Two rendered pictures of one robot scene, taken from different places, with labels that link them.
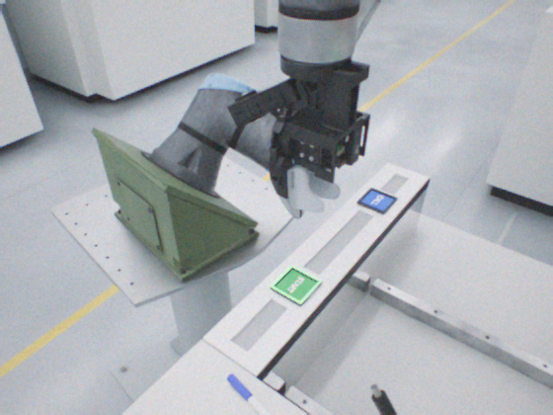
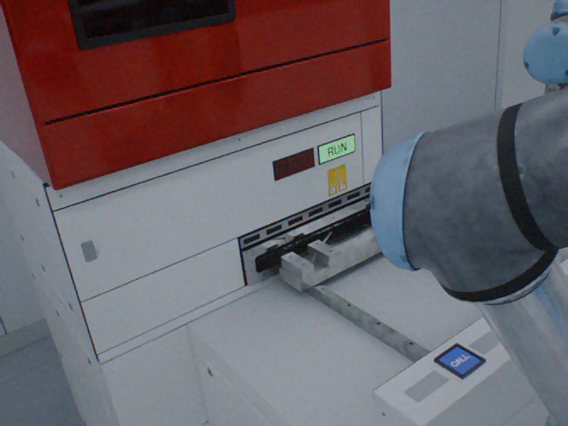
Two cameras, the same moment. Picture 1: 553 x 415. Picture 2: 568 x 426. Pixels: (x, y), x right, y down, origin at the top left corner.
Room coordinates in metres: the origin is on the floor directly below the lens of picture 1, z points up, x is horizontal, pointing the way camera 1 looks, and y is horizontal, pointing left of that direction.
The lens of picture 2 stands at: (1.36, -0.20, 1.56)
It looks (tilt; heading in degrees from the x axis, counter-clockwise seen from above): 26 degrees down; 199
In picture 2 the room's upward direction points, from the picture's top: 6 degrees counter-clockwise
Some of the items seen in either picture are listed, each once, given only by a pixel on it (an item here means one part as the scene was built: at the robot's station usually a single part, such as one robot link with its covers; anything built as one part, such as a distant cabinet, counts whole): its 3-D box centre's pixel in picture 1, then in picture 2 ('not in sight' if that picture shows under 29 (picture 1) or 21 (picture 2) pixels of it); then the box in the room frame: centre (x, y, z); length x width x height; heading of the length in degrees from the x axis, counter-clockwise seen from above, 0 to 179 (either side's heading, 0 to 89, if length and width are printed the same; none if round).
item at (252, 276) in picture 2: not in sight; (318, 235); (0.16, -0.53, 0.89); 0.44 x 0.02 x 0.10; 143
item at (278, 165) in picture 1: (286, 162); not in sight; (0.43, -0.01, 1.19); 0.05 x 0.02 x 0.09; 143
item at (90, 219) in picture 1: (185, 231); not in sight; (0.81, 0.22, 0.75); 0.45 x 0.44 x 0.13; 44
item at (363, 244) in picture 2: not in sight; (349, 251); (0.18, -0.45, 0.87); 0.36 x 0.08 x 0.03; 143
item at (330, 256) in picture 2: not in sight; (324, 252); (0.24, -0.50, 0.89); 0.08 x 0.03 x 0.03; 53
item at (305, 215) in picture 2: not in sight; (314, 211); (0.16, -0.53, 0.96); 0.44 x 0.01 x 0.02; 143
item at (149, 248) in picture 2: not in sight; (249, 211); (0.29, -0.65, 1.02); 0.82 x 0.03 x 0.40; 143
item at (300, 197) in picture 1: (304, 199); not in sight; (0.42, -0.03, 1.14); 0.06 x 0.03 x 0.09; 53
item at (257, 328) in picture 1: (336, 270); (508, 357); (0.55, -0.10, 0.89); 0.55 x 0.09 x 0.14; 143
